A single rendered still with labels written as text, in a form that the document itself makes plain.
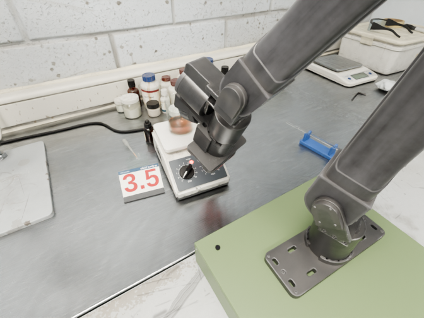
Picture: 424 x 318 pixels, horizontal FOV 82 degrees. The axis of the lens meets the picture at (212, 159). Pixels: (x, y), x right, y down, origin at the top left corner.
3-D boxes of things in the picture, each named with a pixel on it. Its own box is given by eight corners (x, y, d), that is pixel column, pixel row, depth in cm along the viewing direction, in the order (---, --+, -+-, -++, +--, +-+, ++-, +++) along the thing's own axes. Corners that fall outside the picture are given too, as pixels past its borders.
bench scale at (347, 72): (347, 89, 98) (351, 77, 95) (302, 68, 116) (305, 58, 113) (378, 81, 105) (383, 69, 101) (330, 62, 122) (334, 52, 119)
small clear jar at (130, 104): (124, 111, 84) (120, 94, 79) (141, 109, 85) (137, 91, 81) (124, 120, 79) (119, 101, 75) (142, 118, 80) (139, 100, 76)
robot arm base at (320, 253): (269, 229, 32) (309, 277, 27) (366, 175, 39) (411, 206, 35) (261, 257, 37) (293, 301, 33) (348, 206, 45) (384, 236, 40)
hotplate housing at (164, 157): (230, 185, 57) (232, 159, 52) (176, 203, 53) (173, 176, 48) (196, 135, 73) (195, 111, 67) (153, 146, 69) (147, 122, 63)
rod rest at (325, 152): (337, 156, 65) (341, 145, 63) (330, 161, 64) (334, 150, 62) (305, 139, 71) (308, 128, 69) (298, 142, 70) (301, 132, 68)
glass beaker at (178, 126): (163, 130, 60) (158, 98, 54) (184, 121, 63) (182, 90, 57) (178, 143, 56) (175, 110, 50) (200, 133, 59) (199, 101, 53)
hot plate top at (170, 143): (214, 141, 57) (214, 137, 57) (165, 154, 53) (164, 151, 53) (196, 117, 66) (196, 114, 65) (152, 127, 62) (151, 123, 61)
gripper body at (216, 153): (185, 149, 46) (189, 131, 39) (223, 122, 50) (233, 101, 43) (207, 175, 45) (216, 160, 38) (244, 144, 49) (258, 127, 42)
